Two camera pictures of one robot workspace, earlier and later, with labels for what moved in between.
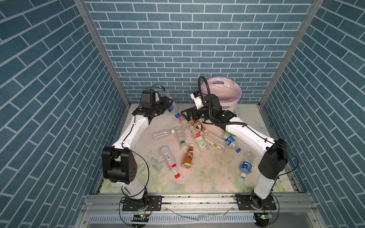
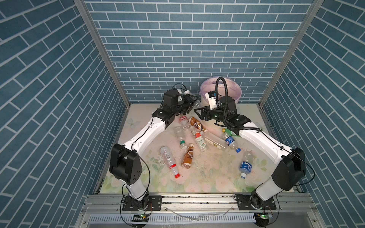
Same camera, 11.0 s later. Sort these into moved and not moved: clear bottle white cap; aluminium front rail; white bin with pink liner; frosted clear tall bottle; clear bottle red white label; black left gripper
Moved: clear bottle white cap; black left gripper
Not moved: clear bottle red white label; white bin with pink liner; aluminium front rail; frosted clear tall bottle
